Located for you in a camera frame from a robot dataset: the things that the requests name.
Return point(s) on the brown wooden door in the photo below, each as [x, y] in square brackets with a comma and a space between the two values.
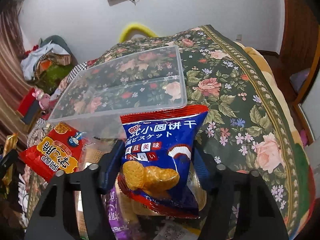
[300, 45]

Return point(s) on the blue round biscuit packet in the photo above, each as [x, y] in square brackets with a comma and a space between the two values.
[156, 162]

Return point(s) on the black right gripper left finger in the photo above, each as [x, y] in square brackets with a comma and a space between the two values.
[54, 216]

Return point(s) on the purple snack packet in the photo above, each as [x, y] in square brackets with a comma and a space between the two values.
[118, 225]

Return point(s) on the clear plastic storage box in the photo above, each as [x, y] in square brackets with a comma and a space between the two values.
[145, 81]

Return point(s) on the patchwork quilt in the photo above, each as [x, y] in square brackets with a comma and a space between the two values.
[41, 127]

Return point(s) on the pile of clothes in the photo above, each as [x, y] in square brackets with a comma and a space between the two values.
[48, 63]

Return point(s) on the red snack packet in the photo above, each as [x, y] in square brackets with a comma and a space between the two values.
[60, 149]

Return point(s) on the red box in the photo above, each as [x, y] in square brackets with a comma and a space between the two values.
[26, 103]

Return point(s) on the pink plush toy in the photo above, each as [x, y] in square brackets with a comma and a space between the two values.
[42, 97]

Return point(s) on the yellow fuzzy hoop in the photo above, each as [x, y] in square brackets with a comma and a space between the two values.
[135, 28]

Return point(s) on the green floral bedspread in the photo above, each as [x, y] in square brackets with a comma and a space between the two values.
[249, 124]

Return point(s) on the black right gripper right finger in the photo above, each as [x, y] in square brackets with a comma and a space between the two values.
[258, 217]

